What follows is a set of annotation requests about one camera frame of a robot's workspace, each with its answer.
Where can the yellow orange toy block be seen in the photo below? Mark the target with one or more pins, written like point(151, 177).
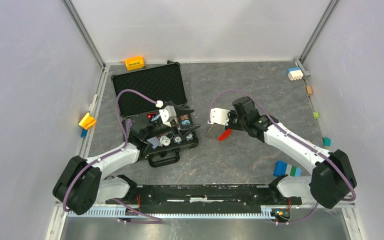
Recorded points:
point(87, 121)

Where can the blue white toy block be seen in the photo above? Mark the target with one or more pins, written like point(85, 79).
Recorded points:
point(295, 74)

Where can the black poker chip case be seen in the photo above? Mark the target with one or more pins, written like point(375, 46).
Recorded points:
point(136, 94)

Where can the blue green white brick stack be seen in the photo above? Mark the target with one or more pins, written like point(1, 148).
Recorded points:
point(283, 168)

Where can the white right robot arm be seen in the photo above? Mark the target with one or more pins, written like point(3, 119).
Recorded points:
point(331, 179)

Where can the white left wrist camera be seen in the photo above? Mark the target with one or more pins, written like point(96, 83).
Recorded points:
point(168, 113)

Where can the green small cube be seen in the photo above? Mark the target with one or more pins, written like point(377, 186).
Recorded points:
point(316, 115)

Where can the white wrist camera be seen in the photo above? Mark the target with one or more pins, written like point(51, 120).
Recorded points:
point(168, 113)
point(218, 116)

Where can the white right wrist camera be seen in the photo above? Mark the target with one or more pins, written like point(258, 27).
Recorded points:
point(218, 116)

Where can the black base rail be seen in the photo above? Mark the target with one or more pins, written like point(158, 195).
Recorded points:
point(206, 199)

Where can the brown wooden cube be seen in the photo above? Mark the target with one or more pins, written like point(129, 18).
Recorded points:
point(309, 90)

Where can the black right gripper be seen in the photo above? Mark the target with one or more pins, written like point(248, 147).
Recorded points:
point(230, 115)

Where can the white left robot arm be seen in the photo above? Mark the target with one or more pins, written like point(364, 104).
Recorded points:
point(84, 181)

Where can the metal keyring tool red handle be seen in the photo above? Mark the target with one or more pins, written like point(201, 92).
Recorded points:
point(218, 132)

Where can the small blue block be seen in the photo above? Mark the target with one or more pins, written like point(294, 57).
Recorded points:
point(84, 133)

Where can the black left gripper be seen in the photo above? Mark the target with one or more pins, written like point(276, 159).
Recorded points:
point(181, 110)

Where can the teal small cube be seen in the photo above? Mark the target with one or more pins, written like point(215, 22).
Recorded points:
point(326, 141)

